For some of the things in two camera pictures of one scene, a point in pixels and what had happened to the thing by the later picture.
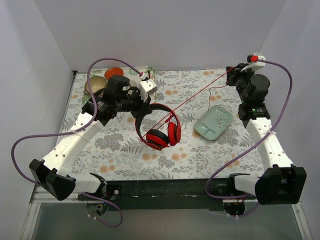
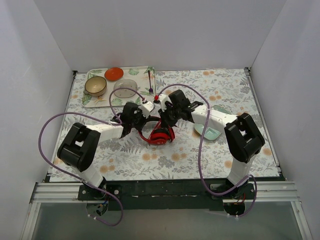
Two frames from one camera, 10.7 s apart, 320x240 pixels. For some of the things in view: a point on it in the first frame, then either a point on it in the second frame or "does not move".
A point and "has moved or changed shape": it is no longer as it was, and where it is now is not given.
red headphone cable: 192,97 → 157,126
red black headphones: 157,139 has moved or changed shape
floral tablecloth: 193,131 does not move
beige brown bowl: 97,83 does not move
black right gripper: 235,74 → 165,117
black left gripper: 144,107 → 139,121
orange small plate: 111,71 does not move
